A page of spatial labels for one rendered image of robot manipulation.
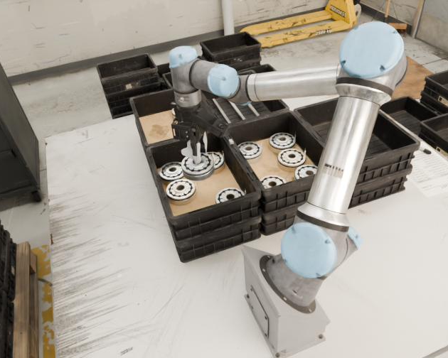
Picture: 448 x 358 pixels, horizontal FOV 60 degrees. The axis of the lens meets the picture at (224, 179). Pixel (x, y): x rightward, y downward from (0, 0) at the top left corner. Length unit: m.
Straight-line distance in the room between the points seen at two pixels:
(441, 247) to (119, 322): 1.06
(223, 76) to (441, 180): 1.05
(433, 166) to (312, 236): 1.05
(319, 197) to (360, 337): 0.52
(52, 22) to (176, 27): 1.25
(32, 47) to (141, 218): 3.24
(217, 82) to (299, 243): 0.44
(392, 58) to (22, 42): 4.02
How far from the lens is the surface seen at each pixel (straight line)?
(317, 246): 0.81
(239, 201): 1.20
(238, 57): 3.02
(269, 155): 1.51
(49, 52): 4.54
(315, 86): 1.02
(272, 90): 1.06
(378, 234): 1.46
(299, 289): 1.01
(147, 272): 1.35
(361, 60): 0.83
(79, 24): 4.45
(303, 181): 1.26
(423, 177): 1.72
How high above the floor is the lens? 1.77
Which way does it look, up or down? 42 degrees down
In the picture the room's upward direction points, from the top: 6 degrees counter-clockwise
